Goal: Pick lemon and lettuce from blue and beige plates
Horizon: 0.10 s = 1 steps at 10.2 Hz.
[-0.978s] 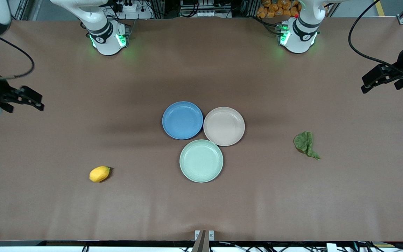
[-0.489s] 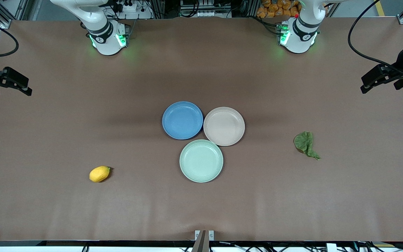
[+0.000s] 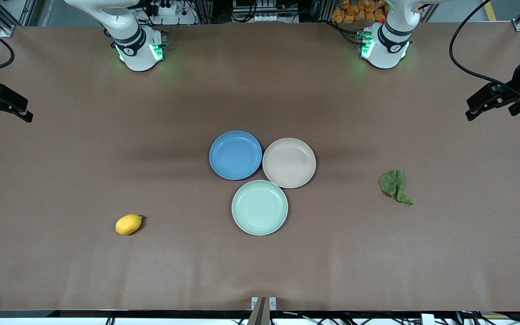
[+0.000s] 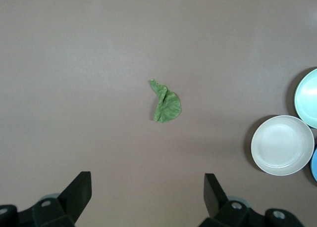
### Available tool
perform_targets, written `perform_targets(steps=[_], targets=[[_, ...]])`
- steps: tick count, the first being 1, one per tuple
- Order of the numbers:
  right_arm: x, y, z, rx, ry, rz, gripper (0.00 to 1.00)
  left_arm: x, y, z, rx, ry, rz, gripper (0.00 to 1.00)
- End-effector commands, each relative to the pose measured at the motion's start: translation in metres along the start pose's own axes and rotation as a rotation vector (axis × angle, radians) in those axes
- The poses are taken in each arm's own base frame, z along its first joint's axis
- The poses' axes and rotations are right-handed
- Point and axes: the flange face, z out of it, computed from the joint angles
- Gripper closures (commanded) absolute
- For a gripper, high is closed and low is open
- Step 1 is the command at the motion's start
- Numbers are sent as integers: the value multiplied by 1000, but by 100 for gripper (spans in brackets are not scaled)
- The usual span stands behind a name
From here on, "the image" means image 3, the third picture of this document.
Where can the green lettuce leaf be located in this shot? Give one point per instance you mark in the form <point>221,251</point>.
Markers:
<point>393,183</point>

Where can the yellow lemon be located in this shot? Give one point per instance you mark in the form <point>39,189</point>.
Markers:
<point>128,224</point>

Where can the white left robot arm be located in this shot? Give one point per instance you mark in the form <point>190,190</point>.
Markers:
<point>388,40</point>

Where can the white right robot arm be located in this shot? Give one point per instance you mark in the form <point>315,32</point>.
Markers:
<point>129,36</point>

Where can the orange snack bags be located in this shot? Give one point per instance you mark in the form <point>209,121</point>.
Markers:
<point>359,11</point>

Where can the white power strip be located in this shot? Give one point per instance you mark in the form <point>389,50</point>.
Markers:
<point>167,8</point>

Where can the beige round plate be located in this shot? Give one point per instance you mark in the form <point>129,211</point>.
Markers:
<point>289,162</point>

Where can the blue round plate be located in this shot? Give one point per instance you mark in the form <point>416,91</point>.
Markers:
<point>235,155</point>

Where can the mint green round plate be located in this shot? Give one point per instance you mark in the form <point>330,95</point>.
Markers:
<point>260,207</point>

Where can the metal table edge bracket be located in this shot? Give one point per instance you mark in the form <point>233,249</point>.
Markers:
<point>263,309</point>

